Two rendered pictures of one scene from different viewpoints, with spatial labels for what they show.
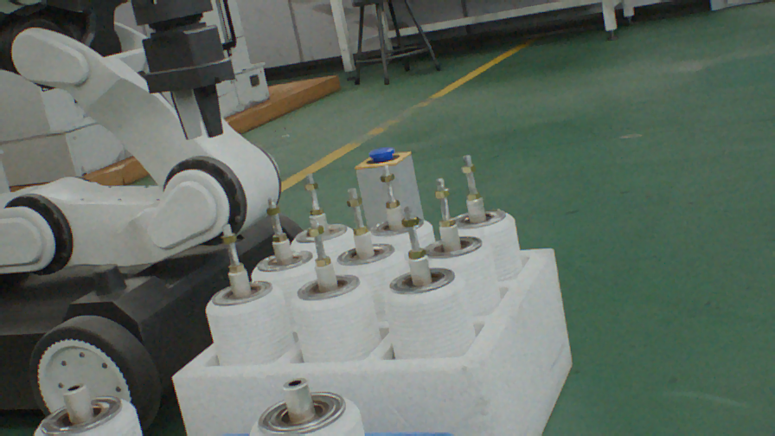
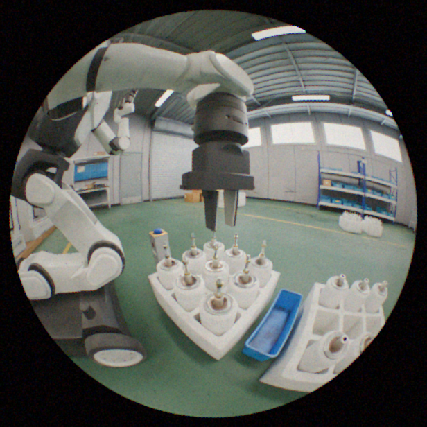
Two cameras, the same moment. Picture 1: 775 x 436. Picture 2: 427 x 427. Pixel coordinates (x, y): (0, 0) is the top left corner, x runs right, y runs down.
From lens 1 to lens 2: 1.19 m
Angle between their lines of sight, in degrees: 68
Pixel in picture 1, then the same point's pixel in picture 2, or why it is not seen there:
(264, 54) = not seen: hidden behind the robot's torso
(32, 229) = (40, 282)
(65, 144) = (32, 231)
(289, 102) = not seen: hidden behind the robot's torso
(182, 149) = (93, 237)
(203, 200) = (112, 262)
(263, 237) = not seen: hidden behind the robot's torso
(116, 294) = (97, 317)
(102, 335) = (118, 344)
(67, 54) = (46, 186)
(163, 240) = (96, 283)
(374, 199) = (160, 246)
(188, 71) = (248, 177)
